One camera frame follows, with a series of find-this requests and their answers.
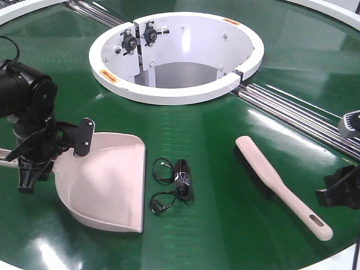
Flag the black bearing mount left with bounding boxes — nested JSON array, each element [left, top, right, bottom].
[[115, 29, 137, 55]]

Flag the white outer conveyor rim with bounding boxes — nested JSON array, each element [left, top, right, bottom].
[[289, 0, 359, 30]]

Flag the steel conveyor rollers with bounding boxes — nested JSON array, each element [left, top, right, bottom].
[[231, 84, 359, 162], [64, 1, 125, 28]]

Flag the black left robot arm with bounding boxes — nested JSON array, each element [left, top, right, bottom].
[[1, 60, 95, 194]]

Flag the white outer rim left segment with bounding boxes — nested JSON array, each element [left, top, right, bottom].
[[1, 0, 65, 25]]

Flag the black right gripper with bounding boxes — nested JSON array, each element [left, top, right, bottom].
[[315, 165, 359, 209]]

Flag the steel conveyor rollers right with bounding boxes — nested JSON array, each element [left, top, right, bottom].
[[231, 84, 359, 162]]

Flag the pink plastic dustpan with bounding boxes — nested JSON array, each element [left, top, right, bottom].
[[0, 132, 147, 233]]

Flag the black bearing mount right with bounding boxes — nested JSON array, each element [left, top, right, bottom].
[[141, 21, 170, 47]]

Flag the pink hand broom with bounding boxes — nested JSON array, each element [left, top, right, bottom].
[[235, 136, 333, 241]]

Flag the black cable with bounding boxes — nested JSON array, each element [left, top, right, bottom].
[[148, 158, 194, 215]]

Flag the white inner conveyor ring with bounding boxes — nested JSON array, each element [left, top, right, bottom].
[[88, 11, 265, 106]]

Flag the steel conveyor rollers left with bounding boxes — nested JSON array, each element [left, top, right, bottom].
[[64, 1, 125, 28]]

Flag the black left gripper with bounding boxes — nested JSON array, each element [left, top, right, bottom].
[[5, 112, 95, 194]]

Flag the black bearing mount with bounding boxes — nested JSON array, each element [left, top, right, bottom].
[[115, 29, 137, 55], [141, 21, 170, 47]]

